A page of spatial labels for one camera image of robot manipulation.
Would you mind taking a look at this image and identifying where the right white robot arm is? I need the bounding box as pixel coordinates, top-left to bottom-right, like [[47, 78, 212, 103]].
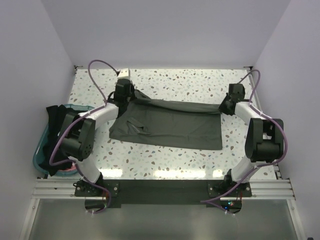
[[218, 83, 285, 197]]

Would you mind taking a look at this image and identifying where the black t shirt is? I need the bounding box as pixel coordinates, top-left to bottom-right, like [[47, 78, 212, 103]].
[[39, 105, 73, 176]]

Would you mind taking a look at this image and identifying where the aluminium rail frame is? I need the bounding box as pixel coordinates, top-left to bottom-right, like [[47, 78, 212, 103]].
[[19, 164, 307, 240]]

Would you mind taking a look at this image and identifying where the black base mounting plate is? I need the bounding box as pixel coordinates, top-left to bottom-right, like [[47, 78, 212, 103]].
[[74, 178, 252, 213]]

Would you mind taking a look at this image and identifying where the dark grey t shirt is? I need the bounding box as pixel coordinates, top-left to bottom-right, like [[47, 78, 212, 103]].
[[109, 90, 223, 151]]

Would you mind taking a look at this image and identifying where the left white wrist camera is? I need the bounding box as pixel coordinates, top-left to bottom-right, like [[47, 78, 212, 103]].
[[117, 68, 131, 80]]

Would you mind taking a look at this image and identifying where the pink t shirt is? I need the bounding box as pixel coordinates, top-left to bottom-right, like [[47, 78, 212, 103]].
[[58, 163, 77, 174]]

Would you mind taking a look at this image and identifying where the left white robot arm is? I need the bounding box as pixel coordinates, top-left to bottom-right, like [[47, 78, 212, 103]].
[[52, 76, 135, 196]]

